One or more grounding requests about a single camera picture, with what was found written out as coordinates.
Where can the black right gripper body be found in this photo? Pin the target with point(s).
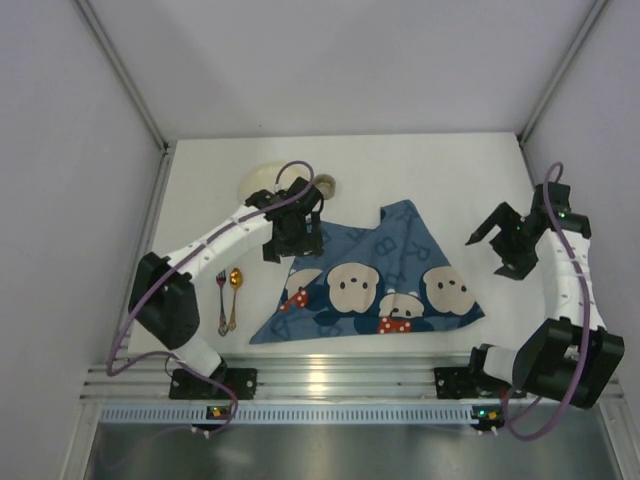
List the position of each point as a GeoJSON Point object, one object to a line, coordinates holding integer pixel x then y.
{"type": "Point", "coordinates": [513, 245]}

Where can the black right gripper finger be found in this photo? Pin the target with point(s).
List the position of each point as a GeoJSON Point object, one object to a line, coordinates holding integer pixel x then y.
{"type": "Point", "coordinates": [516, 265]}
{"type": "Point", "coordinates": [503, 216]}

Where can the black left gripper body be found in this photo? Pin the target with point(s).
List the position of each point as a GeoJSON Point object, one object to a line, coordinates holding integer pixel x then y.
{"type": "Point", "coordinates": [302, 248]}

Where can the blue bear print cloth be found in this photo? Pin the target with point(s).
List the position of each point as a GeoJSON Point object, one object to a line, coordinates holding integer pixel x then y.
{"type": "Point", "coordinates": [391, 279]}

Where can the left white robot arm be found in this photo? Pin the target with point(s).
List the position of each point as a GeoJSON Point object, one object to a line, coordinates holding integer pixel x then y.
{"type": "Point", "coordinates": [164, 299]}

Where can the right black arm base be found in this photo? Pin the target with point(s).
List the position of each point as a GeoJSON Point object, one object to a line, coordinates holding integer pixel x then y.
{"type": "Point", "coordinates": [468, 382]}

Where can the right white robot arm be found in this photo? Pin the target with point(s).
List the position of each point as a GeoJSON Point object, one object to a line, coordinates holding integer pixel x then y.
{"type": "Point", "coordinates": [573, 340]}

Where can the cream round plate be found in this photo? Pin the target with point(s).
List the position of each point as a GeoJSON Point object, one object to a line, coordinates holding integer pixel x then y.
{"type": "Point", "coordinates": [263, 176]}

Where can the gold spoon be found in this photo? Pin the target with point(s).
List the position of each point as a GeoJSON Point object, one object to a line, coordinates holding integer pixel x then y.
{"type": "Point", "coordinates": [236, 281]}

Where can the right aluminium frame post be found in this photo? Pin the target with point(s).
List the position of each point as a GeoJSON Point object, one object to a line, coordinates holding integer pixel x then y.
{"type": "Point", "coordinates": [578, 40]}

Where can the aluminium frame post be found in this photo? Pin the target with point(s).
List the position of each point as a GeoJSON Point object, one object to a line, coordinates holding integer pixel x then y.
{"type": "Point", "coordinates": [578, 40]}
{"type": "Point", "coordinates": [99, 33]}

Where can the aluminium mounting rail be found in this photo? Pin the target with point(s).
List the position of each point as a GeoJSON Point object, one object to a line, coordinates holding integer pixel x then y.
{"type": "Point", "coordinates": [361, 367]}

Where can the perforated grey cable tray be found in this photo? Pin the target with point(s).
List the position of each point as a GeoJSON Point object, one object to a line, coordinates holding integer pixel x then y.
{"type": "Point", "coordinates": [303, 414]}

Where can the left aluminium frame post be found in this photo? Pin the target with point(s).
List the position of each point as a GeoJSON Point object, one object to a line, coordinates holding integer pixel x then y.
{"type": "Point", "coordinates": [99, 33]}

